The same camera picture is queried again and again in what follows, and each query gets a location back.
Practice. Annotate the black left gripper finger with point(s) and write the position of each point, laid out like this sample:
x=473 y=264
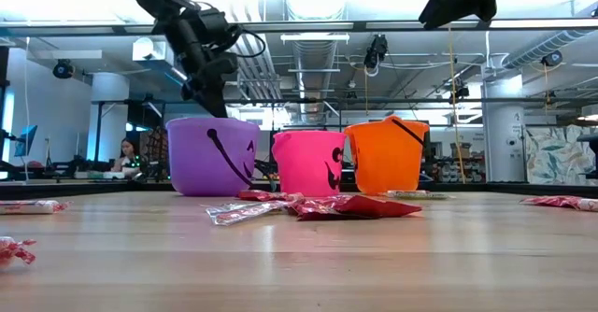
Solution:
x=218 y=102
x=205 y=104

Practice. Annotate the small red candy packet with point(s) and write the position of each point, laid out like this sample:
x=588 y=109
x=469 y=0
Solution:
x=266 y=195

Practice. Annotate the large red candy packet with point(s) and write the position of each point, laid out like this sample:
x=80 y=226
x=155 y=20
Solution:
x=355 y=207

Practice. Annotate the purple halloween bucket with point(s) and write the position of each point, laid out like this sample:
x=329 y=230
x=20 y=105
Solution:
x=201 y=158

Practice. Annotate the pink halloween bucket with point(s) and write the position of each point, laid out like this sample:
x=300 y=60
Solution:
x=303 y=162

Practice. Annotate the clear wrapper red candy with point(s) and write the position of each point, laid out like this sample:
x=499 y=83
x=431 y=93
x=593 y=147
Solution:
x=243 y=211

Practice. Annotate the orange halloween bucket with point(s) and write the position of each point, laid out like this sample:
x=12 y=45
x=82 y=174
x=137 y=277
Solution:
x=385 y=158

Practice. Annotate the pale candy roll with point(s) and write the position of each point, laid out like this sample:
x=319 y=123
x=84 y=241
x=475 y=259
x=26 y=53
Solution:
x=411 y=194

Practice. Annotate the twisted red white candy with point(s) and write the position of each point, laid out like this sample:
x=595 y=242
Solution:
x=14 y=251

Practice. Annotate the person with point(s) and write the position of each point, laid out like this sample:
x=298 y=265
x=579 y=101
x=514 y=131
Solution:
x=127 y=155

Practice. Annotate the plain white pillar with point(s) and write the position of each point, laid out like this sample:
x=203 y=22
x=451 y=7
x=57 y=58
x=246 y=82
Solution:
x=109 y=116

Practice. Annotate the grey overhead beam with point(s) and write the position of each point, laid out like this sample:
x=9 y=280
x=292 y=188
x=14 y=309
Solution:
x=327 y=25

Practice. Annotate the white round pillar with signs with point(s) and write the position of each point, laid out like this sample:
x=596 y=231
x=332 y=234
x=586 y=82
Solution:
x=503 y=130

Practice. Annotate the blue lit monitor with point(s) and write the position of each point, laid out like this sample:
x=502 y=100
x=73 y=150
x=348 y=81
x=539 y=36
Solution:
x=25 y=140

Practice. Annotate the leaf patterned panel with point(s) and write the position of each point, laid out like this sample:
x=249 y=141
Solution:
x=558 y=155

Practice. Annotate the black chair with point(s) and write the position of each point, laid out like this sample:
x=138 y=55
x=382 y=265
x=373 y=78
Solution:
x=591 y=155

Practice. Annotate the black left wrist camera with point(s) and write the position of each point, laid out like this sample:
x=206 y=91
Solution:
x=217 y=24

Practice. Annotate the silver ceiling duct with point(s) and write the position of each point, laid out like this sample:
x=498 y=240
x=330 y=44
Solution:
x=314 y=78

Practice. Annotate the ribbed silver duct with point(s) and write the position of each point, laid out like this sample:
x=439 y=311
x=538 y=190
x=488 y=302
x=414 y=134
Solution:
x=546 y=46

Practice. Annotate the black hanging ceiling camera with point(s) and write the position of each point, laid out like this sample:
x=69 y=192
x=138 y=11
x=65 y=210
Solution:
x=376 y=50

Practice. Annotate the black aluminium table frame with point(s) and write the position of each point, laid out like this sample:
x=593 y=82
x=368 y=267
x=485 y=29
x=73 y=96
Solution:
x=70 y=188

